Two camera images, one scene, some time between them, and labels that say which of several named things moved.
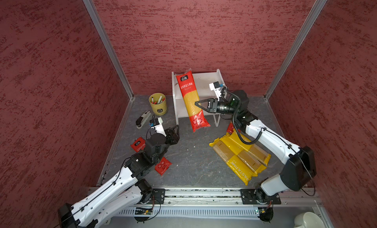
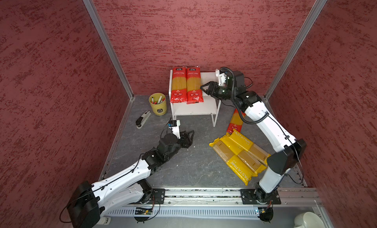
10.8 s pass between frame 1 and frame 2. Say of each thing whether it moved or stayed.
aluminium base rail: stayed
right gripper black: moved
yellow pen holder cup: stayed
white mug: stayed
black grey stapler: stayed
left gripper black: moved
